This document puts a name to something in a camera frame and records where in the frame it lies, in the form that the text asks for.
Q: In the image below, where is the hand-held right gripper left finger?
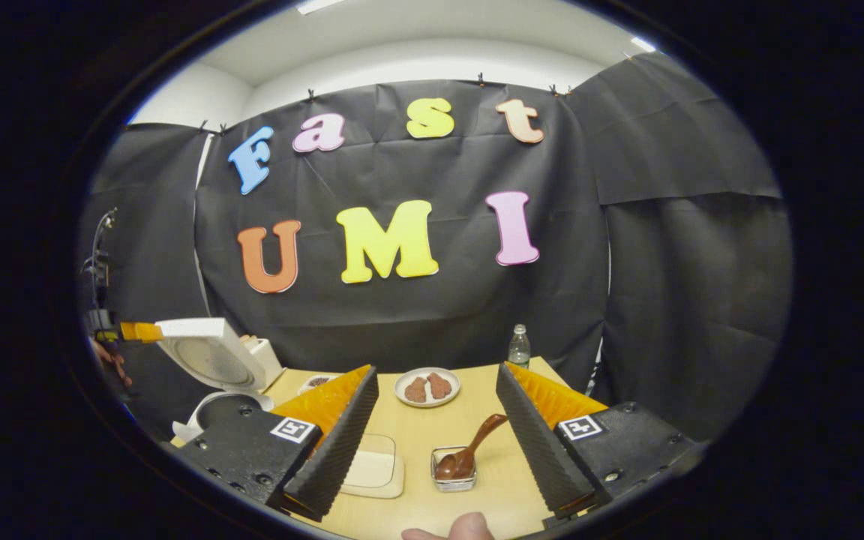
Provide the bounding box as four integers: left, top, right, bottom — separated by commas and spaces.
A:
177, 365, 379, 523

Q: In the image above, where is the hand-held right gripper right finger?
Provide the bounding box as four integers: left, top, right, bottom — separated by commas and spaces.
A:
496, 362, 703, 524

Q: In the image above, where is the clear rice container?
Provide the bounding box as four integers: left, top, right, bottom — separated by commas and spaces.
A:
338, 433, 406, 500

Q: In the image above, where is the brown wooden spoon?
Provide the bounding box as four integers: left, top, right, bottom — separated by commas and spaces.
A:
436, 414, 509, 482

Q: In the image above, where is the white rice cooker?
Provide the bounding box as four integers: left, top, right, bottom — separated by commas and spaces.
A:
156, 318, 284, 445

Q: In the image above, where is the clear chopstick holder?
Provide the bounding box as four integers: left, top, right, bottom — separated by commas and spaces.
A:
430, 446, 478, 494

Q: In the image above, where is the clear water bottle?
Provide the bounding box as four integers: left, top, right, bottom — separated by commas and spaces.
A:
508, 324, 532, 371

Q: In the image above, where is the white toaster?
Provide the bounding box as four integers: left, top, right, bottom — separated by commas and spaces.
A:
241, 335, 284, 376

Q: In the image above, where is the white plate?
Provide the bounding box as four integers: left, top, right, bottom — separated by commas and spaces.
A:
394, 367, 461, 409

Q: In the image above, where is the black backdrop cloth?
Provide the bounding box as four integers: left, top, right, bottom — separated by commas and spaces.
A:
76, 51, 793, 443

